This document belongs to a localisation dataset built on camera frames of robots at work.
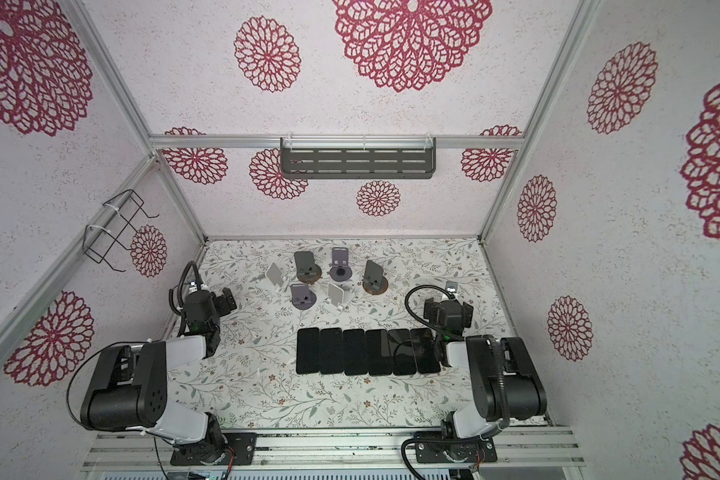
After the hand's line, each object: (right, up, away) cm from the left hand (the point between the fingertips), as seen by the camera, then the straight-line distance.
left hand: (211, 299), depth 93 cm
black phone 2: (+38, -16, 0) cm, 41 cm away
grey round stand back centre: (+40, +8, +16) cm, 44 cm away
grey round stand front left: (+28, 0, +4) cm, 28 cm away
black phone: (+31, -15, -3) cm, 35 cm away
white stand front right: (+40, 0, +2) cm, 40 cm away
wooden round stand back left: (+28, +9, +12) cm, 32 cm away
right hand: (+75, +1, 0) cm, 75 cm away
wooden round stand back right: (+52, +5, +7) cm, 52 cm away
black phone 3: (+60, -16, -2) cm, 62 cm away
